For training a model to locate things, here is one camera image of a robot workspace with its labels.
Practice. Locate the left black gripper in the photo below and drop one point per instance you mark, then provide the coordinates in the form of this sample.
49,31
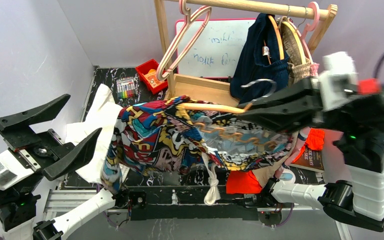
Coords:
38,153

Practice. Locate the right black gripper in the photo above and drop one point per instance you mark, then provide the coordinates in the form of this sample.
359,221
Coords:
283,120

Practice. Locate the orange wooden hanger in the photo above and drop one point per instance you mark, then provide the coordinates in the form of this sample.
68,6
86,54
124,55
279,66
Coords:
212,107

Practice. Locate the comic print shorts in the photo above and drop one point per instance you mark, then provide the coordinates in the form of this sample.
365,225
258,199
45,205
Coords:
163,136

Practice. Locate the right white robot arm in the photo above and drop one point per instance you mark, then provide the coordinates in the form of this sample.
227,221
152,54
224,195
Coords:
360,201

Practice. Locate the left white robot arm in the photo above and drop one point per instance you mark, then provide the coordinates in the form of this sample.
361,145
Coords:
17,220

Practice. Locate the beige shorts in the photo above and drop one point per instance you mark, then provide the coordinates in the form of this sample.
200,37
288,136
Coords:
264,174

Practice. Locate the navy blue shorts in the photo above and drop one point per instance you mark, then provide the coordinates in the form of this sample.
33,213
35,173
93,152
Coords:
256,62

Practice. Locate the yellow hanger with beige shorts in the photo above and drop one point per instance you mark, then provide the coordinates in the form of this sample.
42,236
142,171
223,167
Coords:
291,41

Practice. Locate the orange hanger with navy shorts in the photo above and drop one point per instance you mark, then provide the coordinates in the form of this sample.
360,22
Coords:
277,41

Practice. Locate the orange shorts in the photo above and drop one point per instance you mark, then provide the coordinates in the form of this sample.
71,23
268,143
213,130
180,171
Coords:
242,182

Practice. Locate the pink hanger far right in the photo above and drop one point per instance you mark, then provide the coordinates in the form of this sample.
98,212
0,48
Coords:
300,38

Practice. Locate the beige plastic hanger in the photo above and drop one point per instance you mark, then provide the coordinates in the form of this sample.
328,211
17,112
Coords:
163,69

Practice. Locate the small red cloth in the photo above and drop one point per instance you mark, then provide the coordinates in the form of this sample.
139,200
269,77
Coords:
314,141

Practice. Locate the pink patterned garment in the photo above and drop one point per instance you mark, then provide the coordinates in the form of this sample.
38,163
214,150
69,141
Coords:
313,66

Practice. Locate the dark book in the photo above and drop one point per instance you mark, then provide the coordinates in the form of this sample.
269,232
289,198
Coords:
310,160

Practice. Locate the marker pen pack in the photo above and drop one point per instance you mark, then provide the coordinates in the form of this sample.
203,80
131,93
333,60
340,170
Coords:
126,88

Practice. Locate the pink framed whiteboard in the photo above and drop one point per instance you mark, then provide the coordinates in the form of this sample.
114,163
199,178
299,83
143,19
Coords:
216,52

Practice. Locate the orange card box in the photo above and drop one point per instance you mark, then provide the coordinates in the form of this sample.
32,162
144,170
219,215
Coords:
152,79

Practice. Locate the red plastic bin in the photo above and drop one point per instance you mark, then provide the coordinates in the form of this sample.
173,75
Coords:
143,69

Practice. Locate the wooden clothes rack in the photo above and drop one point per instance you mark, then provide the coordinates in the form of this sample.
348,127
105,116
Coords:
218,91

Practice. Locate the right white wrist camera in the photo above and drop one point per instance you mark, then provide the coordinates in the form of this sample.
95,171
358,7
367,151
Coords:
339,79

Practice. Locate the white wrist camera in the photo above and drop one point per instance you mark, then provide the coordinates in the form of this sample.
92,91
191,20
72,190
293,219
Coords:
339,79
11,170

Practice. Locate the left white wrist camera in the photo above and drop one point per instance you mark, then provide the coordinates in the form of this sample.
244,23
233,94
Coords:
11,170

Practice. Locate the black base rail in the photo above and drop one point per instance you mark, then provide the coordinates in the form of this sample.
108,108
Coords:
187,202

